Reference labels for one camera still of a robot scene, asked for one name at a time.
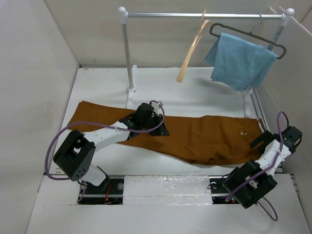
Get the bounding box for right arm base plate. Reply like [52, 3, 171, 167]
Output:
[207, 174, 238, 205]

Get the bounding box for grey hanger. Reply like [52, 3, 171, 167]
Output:
[209, 23, 287, 59]

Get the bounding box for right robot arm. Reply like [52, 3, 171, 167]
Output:
[222, 126, 302, 209]

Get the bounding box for beige wooden hanger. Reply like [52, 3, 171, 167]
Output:
[176, 10, 211, 82]

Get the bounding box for brown trousers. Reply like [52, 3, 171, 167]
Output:
[72, 100, 265, 168]

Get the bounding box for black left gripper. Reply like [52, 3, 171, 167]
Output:
[140, 114, 169, 137]

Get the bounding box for white metal clothes rack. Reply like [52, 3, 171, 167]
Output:
[118, 7, 295, 109]

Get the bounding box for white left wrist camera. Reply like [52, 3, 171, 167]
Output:
[150, 100, 163, 111]

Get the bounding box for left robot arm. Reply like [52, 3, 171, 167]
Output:
[53, 100, 169, 194]

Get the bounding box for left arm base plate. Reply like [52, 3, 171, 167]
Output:
[78, 175, 124, 205]

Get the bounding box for light blue towel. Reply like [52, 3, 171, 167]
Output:
[205, 33, 278, 92]

